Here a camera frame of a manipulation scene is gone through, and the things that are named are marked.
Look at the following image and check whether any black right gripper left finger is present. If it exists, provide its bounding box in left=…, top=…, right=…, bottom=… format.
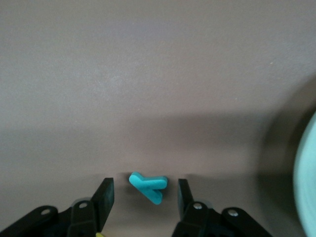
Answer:
left=0, top=177, right=115, bottom=237

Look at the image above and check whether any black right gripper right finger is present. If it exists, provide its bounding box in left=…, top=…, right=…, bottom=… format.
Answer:
left=171, top=178, right=273, bottom=237

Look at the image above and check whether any teal foam letter y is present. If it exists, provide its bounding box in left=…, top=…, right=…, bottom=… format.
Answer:
left=128, top=171, right=169, bottom=205

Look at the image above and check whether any light green round plate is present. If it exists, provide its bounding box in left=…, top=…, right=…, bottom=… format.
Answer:
left=294, top=116, right=316, bottom=237

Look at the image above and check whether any brown table cover mat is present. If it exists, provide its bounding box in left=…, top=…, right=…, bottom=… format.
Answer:
left=0, top=0, right=316, bottom=237

